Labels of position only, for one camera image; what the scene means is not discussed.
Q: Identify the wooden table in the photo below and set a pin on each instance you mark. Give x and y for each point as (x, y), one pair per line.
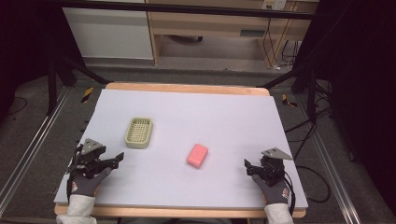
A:
(186, 88)

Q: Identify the black frame crossbar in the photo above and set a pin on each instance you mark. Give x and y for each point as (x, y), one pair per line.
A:
(186, 8)

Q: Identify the pink soap bar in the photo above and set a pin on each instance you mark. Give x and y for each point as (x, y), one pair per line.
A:
(197, 155)

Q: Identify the black frame leg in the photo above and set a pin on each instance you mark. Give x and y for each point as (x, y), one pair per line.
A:
(303, 77)
(70, 70)

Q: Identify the metal floor rail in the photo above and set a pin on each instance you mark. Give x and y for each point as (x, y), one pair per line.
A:
(333, 168)
(31, 143)

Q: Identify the white cabinet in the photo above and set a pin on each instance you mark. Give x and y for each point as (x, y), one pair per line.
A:
(112, 31)

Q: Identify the white foam mat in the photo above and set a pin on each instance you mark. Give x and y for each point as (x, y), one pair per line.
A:
(193, 124)

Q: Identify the person's left hand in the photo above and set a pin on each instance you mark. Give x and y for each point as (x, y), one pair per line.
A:
(85, 184)

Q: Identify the yellow black tape marker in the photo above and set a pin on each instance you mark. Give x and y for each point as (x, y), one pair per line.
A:
(87, 95)

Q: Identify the pale green soap dish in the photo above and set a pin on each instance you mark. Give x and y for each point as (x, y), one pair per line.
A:
(139, 132)

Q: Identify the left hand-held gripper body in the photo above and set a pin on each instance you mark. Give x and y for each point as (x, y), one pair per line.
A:
(91, 155)

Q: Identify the white power strip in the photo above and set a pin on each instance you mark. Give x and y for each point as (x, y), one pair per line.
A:
(274, 4)

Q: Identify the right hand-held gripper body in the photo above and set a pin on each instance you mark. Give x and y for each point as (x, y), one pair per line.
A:
(273, 165)

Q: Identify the person's right hand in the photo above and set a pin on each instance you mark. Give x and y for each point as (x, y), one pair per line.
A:
(274, 191)

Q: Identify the wooden desk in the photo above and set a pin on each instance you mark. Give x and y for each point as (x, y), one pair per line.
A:
(211, 21)

